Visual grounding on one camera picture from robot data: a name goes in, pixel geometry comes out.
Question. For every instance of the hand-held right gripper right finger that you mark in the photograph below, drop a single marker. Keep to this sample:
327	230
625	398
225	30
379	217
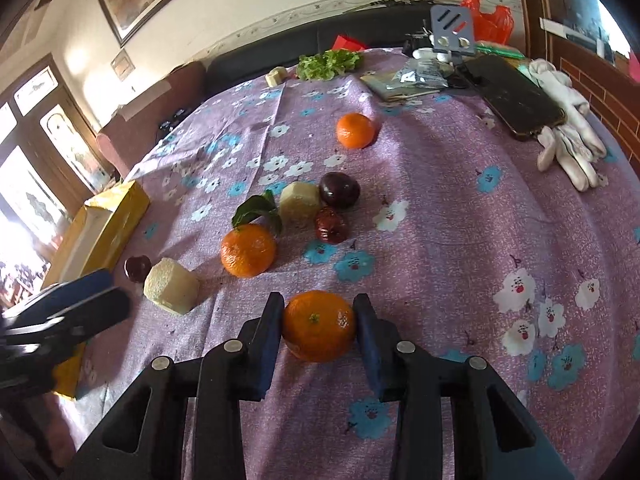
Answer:
371	355

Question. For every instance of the white gloves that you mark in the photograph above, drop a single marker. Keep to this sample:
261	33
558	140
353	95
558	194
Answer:
570	125

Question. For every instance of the small framed wall plaque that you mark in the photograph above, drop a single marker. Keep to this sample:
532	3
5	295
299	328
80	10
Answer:
122	64

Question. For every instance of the red packet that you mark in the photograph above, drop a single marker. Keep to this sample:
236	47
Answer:
348	43

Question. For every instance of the orange mandarin with green leaves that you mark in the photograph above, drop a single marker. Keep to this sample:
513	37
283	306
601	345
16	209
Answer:
248	252

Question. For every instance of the orange plastic bag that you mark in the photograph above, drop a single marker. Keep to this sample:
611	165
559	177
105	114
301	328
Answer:
492	20

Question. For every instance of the purple floral tablecloth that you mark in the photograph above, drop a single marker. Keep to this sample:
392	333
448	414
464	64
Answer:
440	240

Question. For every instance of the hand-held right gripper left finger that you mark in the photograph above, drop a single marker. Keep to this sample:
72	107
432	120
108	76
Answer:
267	345

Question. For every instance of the brown armchair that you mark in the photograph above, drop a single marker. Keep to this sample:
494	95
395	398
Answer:
145	120

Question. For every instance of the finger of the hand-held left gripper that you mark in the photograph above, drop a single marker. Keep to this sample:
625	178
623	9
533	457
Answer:
95	312
75	292

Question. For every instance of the dark purple plum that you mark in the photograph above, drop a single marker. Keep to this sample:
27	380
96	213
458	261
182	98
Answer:
340	189

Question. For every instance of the wooden glass door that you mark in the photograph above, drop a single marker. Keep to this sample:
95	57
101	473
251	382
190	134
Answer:
35	160

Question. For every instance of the leafless orange mandarin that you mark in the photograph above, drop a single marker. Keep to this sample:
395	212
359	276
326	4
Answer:
317	327
355	131

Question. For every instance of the green packet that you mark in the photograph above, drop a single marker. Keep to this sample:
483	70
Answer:
500	50

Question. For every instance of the black smartphone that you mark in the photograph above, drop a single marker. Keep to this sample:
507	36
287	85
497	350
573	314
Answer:
515	95

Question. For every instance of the small dark red fruit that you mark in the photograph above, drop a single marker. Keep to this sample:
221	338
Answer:
136	268

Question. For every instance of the yellow cardboard box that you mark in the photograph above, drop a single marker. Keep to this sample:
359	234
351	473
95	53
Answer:
120	212

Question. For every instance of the grey phone stand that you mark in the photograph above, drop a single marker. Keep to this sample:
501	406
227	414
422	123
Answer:
452	27

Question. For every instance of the silver foil packets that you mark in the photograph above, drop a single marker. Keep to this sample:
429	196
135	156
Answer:
425	71

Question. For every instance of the large peeled sugarcane chunk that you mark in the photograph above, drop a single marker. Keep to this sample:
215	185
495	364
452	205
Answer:
172	285

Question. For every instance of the red jujube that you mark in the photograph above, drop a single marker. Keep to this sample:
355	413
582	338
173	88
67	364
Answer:
331	225

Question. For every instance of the green lettuce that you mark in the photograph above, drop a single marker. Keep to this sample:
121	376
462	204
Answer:
327	65

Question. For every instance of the black sofa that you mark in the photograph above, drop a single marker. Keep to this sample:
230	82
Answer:
280	47

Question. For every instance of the small peeled sugarcane chunk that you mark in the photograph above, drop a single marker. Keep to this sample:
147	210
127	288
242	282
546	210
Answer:
275	76

